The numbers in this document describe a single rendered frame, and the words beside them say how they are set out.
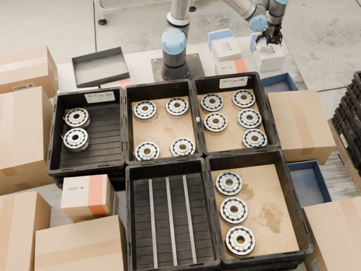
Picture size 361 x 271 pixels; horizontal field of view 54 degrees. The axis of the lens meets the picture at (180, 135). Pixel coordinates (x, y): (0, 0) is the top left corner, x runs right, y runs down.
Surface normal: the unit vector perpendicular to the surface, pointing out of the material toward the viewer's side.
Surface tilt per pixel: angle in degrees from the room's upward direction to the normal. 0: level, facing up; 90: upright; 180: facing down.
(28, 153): 0
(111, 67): 0
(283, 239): 0
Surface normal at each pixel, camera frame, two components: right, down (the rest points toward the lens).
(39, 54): -0.04, -0.55
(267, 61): 0.17, 0.82
